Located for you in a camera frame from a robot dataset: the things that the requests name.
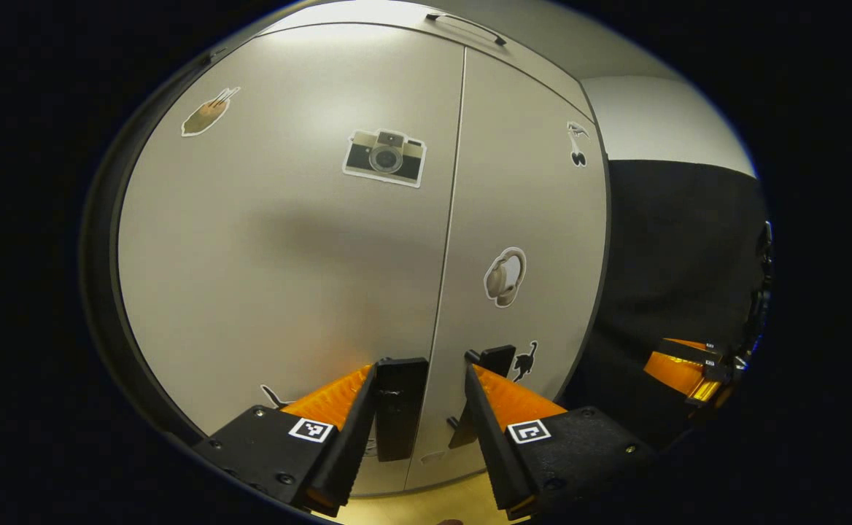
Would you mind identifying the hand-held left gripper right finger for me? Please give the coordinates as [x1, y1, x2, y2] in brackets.
[462, 362, 658, 521]

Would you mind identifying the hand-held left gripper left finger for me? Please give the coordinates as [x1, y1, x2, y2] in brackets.
[191, 363, 381, 518]

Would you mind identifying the black door handle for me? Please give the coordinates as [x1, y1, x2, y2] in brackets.
[374, 357, 430, 463]
[447, 344, 517, 450]

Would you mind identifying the grey white shoe cabinet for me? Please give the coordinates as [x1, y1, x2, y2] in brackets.
[78, 0, 613, 501]

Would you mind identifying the white cabinet drawer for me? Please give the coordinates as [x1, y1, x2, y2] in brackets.
[257, 0, 595, 122]

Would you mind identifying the black backdrop cloth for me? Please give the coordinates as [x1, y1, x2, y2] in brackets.
[557, 158, 771, 454]

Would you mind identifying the black drawer handle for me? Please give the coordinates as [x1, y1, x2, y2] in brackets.
[425, 11, 508, 47]

